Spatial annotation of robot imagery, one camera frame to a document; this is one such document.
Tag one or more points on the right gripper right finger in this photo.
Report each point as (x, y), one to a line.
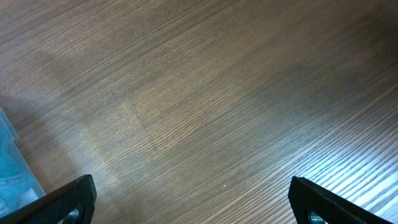
(312, 203)

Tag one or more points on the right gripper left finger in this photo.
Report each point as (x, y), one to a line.
(72, 203)

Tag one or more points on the blue denim jeans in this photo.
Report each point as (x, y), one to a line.
(16, 183)

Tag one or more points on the clear plastic storage bin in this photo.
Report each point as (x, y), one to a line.
(16, 154)

